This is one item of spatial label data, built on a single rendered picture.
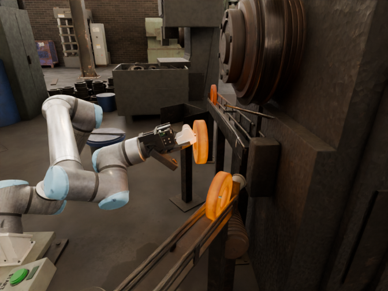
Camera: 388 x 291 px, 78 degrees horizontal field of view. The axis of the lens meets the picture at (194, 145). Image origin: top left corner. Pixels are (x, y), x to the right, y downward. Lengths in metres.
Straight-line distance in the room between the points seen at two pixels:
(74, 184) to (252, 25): 0.76
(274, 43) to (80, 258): 1.47
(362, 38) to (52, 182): 0.85
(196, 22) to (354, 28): 3.03
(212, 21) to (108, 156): 3.10
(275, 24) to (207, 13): 2.84
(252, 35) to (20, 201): 1.35
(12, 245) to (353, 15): 1.60
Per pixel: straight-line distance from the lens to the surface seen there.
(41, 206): 1.59
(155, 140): 0.82
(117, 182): 0.79
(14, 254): 1.56
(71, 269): 1.63
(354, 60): 0.74
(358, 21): 0.76
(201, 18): 3.69
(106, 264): 1.58
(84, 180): 0.75
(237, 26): 0.96
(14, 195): 1.56
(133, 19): 11.19
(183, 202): 1.88
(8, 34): 4.28
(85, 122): 1.26
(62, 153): 0.84
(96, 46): 10.67
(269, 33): 0.89
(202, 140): 0.77
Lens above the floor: 1.16
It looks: 25 degrees down
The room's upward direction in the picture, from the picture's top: straight up
